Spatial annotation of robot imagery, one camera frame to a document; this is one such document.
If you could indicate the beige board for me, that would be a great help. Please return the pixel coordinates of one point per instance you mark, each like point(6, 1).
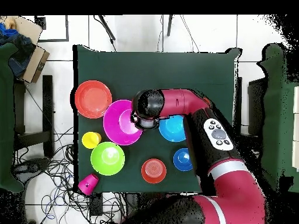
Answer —
point(26, 28)

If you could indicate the pink cup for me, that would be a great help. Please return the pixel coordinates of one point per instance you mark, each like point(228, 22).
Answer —
point(88, 183)

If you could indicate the white boxes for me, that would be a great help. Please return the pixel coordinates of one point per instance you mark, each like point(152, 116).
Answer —
point(296, 128)

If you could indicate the large pink bowl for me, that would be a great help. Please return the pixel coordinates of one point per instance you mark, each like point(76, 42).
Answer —
point(114, 126)

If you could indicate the black box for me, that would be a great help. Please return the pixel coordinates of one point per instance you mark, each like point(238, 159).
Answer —
point(257, 105)

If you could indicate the black floor frame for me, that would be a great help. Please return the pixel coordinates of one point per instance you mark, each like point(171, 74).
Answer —
point(53, 40)

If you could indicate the light blue bowl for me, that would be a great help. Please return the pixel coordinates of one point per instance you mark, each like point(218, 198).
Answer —
point(171, 129)

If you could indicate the dark green table cloth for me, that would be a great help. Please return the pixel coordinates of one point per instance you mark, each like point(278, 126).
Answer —
point(151, 70)

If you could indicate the green bowl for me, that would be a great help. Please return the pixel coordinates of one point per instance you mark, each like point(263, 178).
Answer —
point(107, 158)

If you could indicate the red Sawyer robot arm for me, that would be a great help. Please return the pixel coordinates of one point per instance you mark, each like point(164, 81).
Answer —
point(182, 102)

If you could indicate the small orange bowl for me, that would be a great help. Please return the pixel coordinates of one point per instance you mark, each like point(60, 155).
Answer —
point(154, 170)

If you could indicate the black stool frame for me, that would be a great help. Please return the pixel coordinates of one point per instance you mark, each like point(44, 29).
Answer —
point(48, 105)

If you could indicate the black pedestal leg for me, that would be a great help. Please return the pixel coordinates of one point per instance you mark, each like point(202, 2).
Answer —
point(32, 165)

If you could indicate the black camera tripod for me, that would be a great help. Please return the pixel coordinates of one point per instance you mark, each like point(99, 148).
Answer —
point(108, 29)

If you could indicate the yellow cup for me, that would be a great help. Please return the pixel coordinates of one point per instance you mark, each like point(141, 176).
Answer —
point(90, 140)

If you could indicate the small dark blue bowl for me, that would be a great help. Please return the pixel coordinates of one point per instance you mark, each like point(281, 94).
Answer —
point(181, 159)

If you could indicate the green cloth covered table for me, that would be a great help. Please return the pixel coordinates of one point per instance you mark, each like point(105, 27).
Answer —
point(5, 116)
point(272, 116)

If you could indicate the large shallow orange bowl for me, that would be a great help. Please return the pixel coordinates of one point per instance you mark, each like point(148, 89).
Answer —
point(93, 99)

